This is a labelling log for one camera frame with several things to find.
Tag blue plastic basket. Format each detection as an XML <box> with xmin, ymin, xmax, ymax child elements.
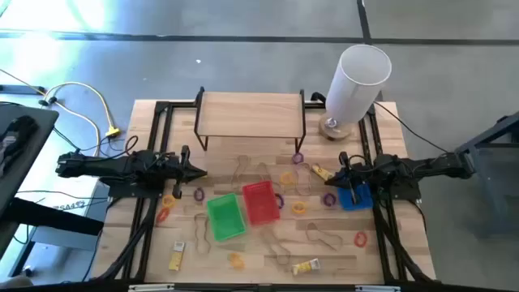
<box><xmin>337</xmin><ymin>182</ymin><xmax>374</xmax><ymax>212</ymax></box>

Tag white shade table lamp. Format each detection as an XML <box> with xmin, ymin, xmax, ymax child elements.
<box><xmin>318</xmin><ymin>43</ymin><xmax>393</xmax><ymax>142</ymax></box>

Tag amber spiral wrist coil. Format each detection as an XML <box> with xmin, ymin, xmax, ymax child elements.
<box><xmin>227</xmin><ymin>252</ymin><xmax>247</xmax><ymax>271</ymax></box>

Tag dark side table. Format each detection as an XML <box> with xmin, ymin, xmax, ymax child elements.
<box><xmin>0</xmin><ymin>103</ymin><xmax>105</xmax><ymax>281</ymax></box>

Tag blue-grey metal table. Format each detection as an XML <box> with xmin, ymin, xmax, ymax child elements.
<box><xmin>454</xmin><ymin>109</ymin><xmax>519</xmax><ymax>240</ymax></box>

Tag beige curved track piece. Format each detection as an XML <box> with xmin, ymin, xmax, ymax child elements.
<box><xmin>259</xmin><ymin>226</ymin><xmax>292</xmax><ymax>267</ymax></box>

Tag yellow crayon box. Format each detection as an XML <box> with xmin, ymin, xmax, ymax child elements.
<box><xmin>311</xmin><ymin>163</ymin><xmax>336</xmax><ymax>183</ymax></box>
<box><xmin>168</xmin><ymin>240</ymin><xmax>187</xmax><ymax>272</ymax></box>
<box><xmin>290</xmin><ymin>258</ymin><xmax>322</xmax><ymax>277</ymax></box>

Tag red plastic basket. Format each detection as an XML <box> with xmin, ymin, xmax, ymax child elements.
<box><xmin>242</xmin><ymin>180</ymin><xmax>281</xmax><ymax>226</ymax></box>

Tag black glove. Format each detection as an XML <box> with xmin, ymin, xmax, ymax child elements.
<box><xmin>0</xmin><ymin>114</ymin><xmax>40</xmax><ymax>179</ymax></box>

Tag wooden shelf riser black legs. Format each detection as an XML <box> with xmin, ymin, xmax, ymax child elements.
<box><xmin>193</xmin><ymin>86</ymin><xmax>307</xmax><ymax>154</ymax></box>

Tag long black cable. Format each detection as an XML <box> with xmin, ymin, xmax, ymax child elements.
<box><xmin>372</xmin><ymin>101</ymin><xmax>450</xmax><ymax>155</ymax></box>

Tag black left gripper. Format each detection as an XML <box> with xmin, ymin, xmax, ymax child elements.
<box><xmin>165</xmin><ymin>146</ymin><xmax>208</xmax><ymax>199</ymax></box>

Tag yellow floor cable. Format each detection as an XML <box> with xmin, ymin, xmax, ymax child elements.
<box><xmin>0</xmin><ymin>67</ymin><xmax>121</xmax><ymax>157</ymax></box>

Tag white frame bracket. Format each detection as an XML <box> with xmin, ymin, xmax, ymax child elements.
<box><xmin>128</xmin><ymin>283</ymin><xmax>175</xmax><ymax>292</ymax></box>
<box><xmin>355</xmin><ymin>285</ymin><xmax>401</xmax><ymax>292</ymax></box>

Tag black floor bar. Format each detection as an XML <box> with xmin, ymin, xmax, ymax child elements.
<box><xmin>0</xmin><ymin>84</ymin><xmax>46</xmax><ymax>97</ymax></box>

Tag green plastic basket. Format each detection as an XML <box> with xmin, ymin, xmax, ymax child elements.
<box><xmin>206</xmin><ymin>192</ymin><xmax>247</xmax><ymax>243</ymax></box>

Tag white cardboard box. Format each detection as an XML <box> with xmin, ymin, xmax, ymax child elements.
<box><xmin>39</xmin><ymin>172</ymin><xmax>111</xmax><ymax>213</ymax></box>

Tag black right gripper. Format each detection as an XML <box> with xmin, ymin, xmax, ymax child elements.
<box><xmin>324</xmin><ymin>152</ymin><xmax>374</xmax><ymax>205</ymax></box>

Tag black aluminium table frame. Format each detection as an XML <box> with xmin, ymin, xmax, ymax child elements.
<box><xmin>92</xmin><ymin>98</ymin><xmax>438</xmax><ymax>292</ymax></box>

